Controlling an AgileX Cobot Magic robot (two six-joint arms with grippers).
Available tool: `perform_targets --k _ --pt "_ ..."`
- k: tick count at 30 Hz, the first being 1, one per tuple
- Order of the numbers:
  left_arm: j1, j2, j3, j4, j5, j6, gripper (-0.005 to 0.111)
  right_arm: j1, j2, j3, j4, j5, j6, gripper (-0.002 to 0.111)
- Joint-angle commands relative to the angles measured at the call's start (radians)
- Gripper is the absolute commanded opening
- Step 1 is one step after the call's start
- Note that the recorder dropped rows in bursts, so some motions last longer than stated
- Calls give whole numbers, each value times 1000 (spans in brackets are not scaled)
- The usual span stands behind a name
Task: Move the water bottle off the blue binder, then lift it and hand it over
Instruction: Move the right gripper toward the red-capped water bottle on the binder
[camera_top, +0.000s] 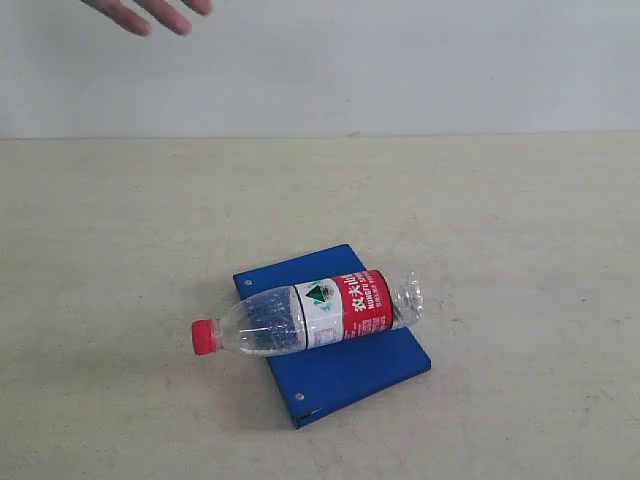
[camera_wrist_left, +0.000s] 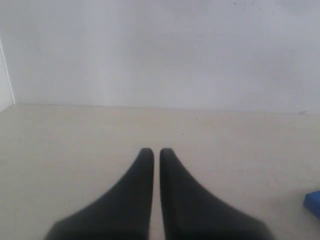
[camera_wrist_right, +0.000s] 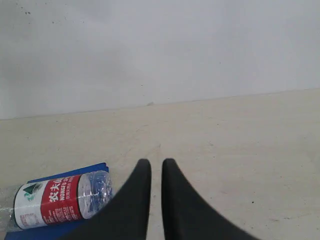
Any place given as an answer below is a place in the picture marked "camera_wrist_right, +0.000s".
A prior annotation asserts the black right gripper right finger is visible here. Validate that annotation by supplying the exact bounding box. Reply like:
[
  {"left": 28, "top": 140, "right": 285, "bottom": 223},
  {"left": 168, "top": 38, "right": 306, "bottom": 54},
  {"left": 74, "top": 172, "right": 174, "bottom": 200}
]
[{"left": 161, "top": 158, "right": 257, "bottom": 240}]

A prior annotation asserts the clear water bottle red label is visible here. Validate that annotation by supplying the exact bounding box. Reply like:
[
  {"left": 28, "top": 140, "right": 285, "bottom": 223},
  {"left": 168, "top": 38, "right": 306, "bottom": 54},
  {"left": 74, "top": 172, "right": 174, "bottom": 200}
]
[{"left": 0, "top": 170, "right": 113, "bottom": 232}]

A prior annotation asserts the blue notebook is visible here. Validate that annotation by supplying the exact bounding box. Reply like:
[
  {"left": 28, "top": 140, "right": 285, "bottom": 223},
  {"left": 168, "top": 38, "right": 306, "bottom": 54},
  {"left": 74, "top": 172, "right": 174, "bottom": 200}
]
[{"left": 4, "top": 162, "right": 109, "bottom": 240}]

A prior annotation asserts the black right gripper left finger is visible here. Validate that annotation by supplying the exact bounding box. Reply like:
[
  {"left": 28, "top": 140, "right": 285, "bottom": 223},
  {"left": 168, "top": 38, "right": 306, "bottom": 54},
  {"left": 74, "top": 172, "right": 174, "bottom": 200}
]
[{"left": 60, "top": 159, "right": 152, "bottom": 240}]

